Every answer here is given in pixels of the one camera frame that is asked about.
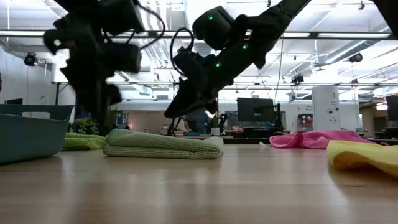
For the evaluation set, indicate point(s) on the white machine with knobs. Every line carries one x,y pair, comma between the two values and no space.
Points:
325,105

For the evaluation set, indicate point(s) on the green artificial plant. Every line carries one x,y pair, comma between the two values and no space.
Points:
87,126

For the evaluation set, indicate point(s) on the pink microfiber towel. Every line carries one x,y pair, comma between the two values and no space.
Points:
317,138

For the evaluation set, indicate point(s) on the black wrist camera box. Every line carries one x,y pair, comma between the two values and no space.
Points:
124,57
185,62

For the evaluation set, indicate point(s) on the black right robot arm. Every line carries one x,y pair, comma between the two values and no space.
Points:
267,21

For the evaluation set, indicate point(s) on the black monitor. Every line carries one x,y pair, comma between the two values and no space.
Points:
392,109
255,109

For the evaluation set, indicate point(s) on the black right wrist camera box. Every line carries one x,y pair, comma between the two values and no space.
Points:
185,62

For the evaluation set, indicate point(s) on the shelf with red bins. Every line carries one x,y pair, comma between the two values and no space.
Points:
305,122

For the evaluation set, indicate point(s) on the small white tag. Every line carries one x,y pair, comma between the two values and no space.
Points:
264,144

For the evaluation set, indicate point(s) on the yellow microfiber towel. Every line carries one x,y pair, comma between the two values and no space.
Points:
363,155

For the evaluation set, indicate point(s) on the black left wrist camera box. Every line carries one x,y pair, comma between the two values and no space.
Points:
124,57

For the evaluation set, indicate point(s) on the small dark monitor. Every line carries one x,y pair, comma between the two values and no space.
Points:
14,101

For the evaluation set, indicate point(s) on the sage green towel teal edge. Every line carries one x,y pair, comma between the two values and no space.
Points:
161,144

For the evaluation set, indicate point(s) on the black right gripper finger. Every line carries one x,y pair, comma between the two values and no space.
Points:
211,107
183,105

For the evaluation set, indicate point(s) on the black metal table frame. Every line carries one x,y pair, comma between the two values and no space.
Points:
248,140

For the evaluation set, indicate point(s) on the lime green microfiber towel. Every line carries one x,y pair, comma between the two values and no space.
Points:
84,141

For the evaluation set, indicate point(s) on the black horizontal crossbar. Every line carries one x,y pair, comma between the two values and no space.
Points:
342,35

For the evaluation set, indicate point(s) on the teal plastic bin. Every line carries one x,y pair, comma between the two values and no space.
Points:
28,140

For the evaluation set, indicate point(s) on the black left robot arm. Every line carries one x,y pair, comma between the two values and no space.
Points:
84,18

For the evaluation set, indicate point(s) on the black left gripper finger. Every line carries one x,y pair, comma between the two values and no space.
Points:
101,121

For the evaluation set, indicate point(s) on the person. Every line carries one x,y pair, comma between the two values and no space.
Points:
197,123

